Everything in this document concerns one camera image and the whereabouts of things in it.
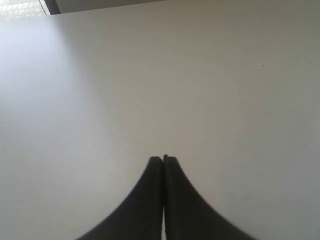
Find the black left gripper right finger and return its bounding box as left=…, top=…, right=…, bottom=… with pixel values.
left=163, top=155, right=252, bottom=240

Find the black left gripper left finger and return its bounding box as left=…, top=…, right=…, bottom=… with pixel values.
left=79, top=156, right=163, bottom=240

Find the dark window frame post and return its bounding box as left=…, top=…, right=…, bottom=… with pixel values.
left=44, top=0, right=61, bottom=15

